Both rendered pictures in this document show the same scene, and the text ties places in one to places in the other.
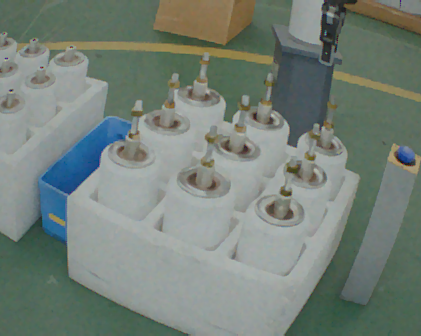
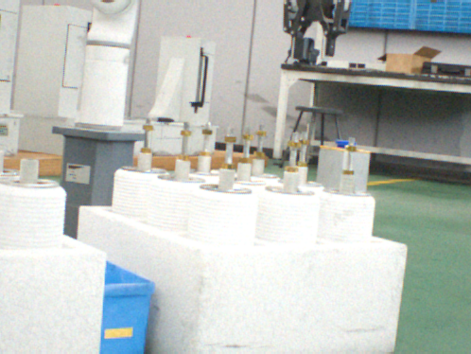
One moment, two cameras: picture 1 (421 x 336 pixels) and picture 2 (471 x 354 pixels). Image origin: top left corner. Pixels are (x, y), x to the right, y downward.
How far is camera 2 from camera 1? 121 cm
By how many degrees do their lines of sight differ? 58
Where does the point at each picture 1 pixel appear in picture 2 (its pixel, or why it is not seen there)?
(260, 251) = (362, 224)
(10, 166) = (100, 256)
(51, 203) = (112, 311)
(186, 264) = (328, 260)
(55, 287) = not seen: outside the picture
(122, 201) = (249, 232)
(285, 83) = (103, 181)
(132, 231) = (281, 250)
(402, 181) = (359, 164)
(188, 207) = (309, 205)
